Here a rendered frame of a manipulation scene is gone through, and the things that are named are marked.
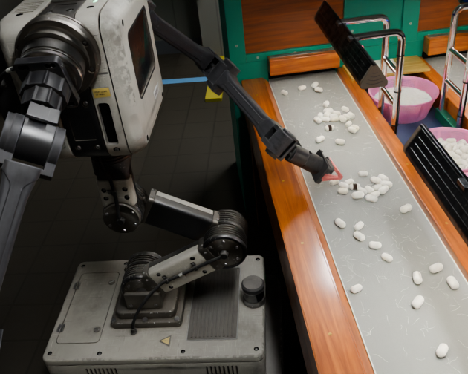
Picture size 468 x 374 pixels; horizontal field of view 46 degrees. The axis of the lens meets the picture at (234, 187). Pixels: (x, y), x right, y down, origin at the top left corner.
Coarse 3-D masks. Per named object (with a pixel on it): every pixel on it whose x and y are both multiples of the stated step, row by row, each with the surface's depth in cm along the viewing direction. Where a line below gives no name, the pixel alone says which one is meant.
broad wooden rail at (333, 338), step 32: (256, 96) 224; (256, 160) 212; (288, 192) 169; (288, 224) 156; (288, 256) 146; (320, 256) 144; (288, 288) 155; (320, 288) 135; (320, 320) 127; (352, 320) 128; (320, 352) 120; (352, 352) 119
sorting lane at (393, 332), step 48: (288, 96) 227; (336, 96) 222; (336, 144) 193; (336, 192) 170; (336, 240) 152; (384, 240) 151; (432, 240) 149; (384, 288) 137; (432, 288) 135; (384, 336) 125; (432, 336) 123
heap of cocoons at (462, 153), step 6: (438, 138) 190; (450, 138) 189; (444, 144) 186; (450, 144) 186; (456, 144) 186; (462, 144) 185; (450, 150) 186; (456, 150) 183; (462, 150) 183; (456, 156) 180; (462, 156) 181; (456, 162) 177; (462, 162) 177; (462, 168) 175
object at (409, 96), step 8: (392, 88) 227; (408, 88) 225; (376, 96) 221; (392, 96) 219; (400, 96) 219; (408, 96) 217; (416, 96) 217; (424, 96) 217; (400, 104) 213; (408, 104) 214; (416, 104) 212
